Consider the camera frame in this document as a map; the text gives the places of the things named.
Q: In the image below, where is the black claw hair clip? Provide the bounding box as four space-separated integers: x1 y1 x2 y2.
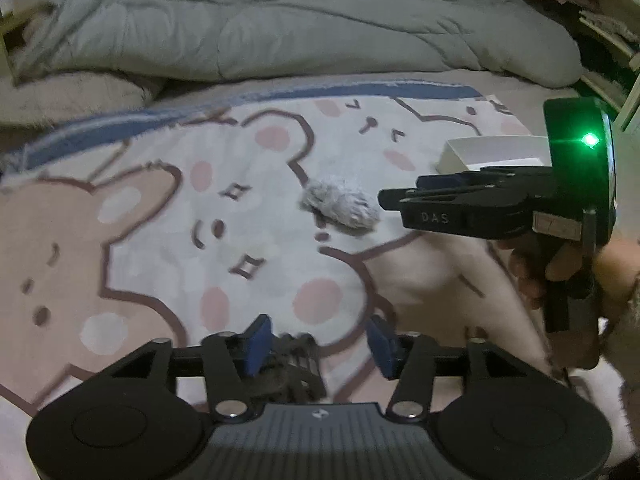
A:
244 334 326 408

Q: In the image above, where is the person's right hand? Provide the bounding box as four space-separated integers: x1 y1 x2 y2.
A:
497 233 639 323

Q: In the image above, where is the white cardboard box tray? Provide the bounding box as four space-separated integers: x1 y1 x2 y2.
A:
436 136 551 174

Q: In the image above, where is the cartoon bear blanket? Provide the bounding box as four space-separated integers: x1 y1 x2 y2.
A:
0 79 637 461

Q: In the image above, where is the right wooden shelf unit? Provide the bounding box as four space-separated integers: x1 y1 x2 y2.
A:
524 0 639 136

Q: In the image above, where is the grey duvet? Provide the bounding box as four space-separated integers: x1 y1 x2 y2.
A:
14 0 584 88

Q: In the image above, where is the beige fluffy pillow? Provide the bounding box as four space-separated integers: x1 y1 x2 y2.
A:
1 72 166 129

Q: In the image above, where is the wooden bedside shelf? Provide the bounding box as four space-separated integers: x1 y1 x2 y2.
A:
0 2 52 78

